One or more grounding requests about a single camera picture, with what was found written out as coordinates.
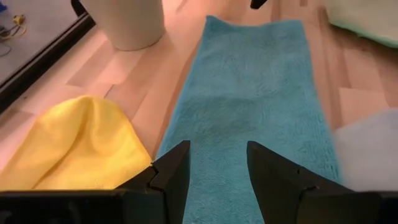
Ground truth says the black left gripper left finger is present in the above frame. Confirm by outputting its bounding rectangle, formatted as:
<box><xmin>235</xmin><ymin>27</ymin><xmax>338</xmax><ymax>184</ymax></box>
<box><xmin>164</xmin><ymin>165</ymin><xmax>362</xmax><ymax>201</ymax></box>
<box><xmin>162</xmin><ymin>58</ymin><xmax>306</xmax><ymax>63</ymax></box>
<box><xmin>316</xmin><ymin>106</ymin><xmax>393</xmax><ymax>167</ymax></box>
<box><xmin>115</xmin><ymin>140</ymin><xmax>191</xmax><ymax>224</ymax></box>

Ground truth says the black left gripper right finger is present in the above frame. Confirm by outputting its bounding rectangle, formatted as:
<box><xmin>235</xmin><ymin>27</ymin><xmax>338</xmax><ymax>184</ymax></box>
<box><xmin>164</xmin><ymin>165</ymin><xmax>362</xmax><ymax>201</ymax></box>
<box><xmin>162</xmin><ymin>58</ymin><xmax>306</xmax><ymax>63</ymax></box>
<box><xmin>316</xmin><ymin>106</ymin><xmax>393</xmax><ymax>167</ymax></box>
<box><xmin>247</xmin><ymin>141</ymin><xmax>351</xmax><ymax>224</ymax></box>

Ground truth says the teal fluffy microfiber towel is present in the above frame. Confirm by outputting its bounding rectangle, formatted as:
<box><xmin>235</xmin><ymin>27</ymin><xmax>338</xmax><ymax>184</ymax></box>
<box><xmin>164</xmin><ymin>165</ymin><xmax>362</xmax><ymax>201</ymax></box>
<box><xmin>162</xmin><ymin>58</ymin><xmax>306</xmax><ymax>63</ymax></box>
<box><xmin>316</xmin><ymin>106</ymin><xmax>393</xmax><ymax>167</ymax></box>
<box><xmin>155</xmin><ymin>15</ymin><xmax>342</xmax><ymax>224</ymax></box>

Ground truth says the light blue microfiber towel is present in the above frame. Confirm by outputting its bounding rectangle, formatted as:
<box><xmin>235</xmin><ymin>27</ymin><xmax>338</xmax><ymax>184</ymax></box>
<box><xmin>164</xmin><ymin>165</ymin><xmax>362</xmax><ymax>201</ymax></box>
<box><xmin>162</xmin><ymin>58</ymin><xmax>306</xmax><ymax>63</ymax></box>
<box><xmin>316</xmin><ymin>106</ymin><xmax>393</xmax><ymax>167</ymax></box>
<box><xmin>333</xmin><ymin>108</ymin><xmax>398</xmax><ymax>192</ymax></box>

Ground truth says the yellow microfiber towel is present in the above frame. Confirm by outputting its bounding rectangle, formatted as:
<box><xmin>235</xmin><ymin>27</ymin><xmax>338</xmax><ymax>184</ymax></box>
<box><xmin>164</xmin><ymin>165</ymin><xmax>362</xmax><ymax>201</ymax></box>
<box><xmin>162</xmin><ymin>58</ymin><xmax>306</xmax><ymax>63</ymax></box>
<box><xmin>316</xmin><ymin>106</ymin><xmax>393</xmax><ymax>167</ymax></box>
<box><xmin>0</xmin><ymin>95</ymin><xmax>153</xmax><ymax>191</ymax></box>

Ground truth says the green microfiber towel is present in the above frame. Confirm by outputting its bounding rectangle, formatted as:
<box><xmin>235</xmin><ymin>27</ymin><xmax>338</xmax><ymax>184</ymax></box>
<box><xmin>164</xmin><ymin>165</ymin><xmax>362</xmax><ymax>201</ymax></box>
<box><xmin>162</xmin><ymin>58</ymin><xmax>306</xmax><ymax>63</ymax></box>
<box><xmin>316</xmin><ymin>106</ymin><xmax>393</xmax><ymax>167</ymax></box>
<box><xmin>324</xmin><ymin>0</ymin><xmax>398</xmax><ymax>49</ymax></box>

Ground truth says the white plant pot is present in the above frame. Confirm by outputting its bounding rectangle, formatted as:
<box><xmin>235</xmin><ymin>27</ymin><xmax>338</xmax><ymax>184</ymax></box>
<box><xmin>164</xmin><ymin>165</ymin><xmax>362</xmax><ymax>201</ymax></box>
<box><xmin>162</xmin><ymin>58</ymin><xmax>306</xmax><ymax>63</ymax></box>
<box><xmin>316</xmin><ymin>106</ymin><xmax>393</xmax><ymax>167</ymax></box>
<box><xmin>81</xmin><ymin>0</ymin><xmax>166</xmax><ymax>52</ymax></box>

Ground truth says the black aluminium table frame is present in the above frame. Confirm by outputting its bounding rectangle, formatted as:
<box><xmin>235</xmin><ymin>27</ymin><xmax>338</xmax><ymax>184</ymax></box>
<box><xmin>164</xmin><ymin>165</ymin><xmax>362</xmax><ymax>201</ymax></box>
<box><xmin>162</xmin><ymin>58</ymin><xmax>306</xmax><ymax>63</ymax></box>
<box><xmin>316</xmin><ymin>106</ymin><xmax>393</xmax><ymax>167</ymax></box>
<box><xmin>0</xmin><ymin>0</ymin><xmax>96</xmax><ymax>113</ymax></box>

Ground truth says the yellow floor cable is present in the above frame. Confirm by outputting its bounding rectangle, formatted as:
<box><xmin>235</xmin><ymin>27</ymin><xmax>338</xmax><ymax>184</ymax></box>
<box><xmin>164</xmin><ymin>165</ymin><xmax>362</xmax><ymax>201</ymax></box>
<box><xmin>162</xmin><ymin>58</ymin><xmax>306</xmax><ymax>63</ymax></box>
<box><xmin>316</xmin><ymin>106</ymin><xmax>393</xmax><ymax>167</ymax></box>
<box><xmin>0</xmin><ymin>14</ymin><xmax>27</xmax><ymax>41</ymax></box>

